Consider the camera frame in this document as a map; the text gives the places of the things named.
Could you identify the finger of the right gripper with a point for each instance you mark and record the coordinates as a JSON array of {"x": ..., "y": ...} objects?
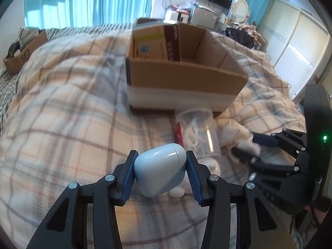
[
  {"x": 293, "y": 143},
  {"x": 266, "y": 173}
]

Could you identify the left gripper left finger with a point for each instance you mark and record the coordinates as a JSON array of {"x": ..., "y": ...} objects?
[{"x": 65, "y": 225}]

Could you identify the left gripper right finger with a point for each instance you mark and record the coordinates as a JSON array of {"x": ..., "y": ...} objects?
[{"x": 258, "y": 225}]

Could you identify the white cloth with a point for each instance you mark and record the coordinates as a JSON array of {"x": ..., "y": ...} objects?
[{"x": 232, "y": 134}]

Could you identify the clear plastic floss jar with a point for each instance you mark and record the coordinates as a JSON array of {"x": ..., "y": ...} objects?
[{"x": 197, "y": 132}]

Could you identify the white ceramic animal figurine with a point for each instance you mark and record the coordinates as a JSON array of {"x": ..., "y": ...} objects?
[{"x": 207, "y": 166}]

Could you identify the pale blue earbuds case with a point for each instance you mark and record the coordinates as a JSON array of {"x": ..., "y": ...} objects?
[{"x": 160, "y": 169}]

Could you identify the white sliding wardrobe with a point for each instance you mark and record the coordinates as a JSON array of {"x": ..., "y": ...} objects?
[{"x": 296, "y": 43}]

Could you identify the plaid beige blanket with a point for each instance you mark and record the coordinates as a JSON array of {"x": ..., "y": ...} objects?
[{"x": 70, "y": 122}]

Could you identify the open cardboard box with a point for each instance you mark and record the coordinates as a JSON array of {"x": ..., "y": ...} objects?
[{"x": 208, "y": 74}]

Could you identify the black jacket on chair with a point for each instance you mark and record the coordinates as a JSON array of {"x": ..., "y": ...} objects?
[{"x": 240, "y": 37}]

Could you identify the oval white vanity mirror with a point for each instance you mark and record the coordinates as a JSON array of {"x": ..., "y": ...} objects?
[{"x": 240, "y": 10}]

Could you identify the silver mini fridge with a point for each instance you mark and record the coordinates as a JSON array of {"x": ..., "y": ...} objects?
[{"x": 203, "y": 17}]

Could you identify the yellow maroon product box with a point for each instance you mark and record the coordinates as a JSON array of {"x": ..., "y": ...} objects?
[{"x": 157, "y": 40}]

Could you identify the white suitcase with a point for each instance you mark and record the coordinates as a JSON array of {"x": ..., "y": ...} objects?
[{"x": 179, "y": 16}]

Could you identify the small cardboard box with clutter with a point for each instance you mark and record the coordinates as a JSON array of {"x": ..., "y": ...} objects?
[{"x": 21, "y": 50}]

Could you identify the teal window curtain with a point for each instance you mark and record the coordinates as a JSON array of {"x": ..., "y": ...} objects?
[{"x": 47, "y": 14}]

